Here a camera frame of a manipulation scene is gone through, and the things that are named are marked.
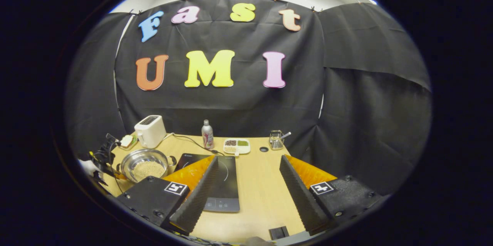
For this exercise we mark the pile of soybeans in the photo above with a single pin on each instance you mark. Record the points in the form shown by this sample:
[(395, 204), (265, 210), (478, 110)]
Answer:
[(148, 169)]

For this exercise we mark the small heap of green beans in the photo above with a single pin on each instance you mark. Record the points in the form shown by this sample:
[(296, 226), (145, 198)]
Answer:
[(243, 143)]

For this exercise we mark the white divided tray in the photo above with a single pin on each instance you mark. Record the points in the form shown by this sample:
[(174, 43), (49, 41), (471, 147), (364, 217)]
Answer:
[(243, 149)]

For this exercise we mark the metal spoon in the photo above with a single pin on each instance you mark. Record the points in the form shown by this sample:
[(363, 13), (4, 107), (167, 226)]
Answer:
[(287, 134)]

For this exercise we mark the small heap of red beans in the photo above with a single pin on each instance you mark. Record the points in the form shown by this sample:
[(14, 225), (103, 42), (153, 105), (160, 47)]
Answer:
[(230, 143)]

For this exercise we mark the black induction cooktop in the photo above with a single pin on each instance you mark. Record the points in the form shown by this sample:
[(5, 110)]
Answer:
[(227, 192)]

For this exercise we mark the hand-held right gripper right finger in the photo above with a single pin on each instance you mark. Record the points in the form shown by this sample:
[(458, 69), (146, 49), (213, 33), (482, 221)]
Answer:
[(298, 196)]

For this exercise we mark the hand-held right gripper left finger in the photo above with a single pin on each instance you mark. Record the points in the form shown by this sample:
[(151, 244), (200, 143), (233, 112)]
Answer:
[(200, 196)]

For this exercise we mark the small heap of soybeans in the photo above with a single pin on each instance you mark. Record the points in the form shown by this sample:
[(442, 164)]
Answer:
[(230, 149)]

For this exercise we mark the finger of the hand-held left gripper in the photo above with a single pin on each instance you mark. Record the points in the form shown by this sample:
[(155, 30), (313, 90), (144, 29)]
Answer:
[(115, 174)]

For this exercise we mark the white toaster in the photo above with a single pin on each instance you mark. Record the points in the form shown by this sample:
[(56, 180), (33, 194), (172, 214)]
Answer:
[(150, 132)]

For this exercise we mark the silver drink bottle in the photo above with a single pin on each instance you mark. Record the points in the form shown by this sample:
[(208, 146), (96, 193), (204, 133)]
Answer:
[(208, 136)]

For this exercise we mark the black backdrop cloth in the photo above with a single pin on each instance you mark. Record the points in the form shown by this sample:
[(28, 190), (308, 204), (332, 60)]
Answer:
[(238, 103)]

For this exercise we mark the toy sandwich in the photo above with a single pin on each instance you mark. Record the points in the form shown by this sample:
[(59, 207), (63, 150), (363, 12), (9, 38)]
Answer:
[(126, 141)]

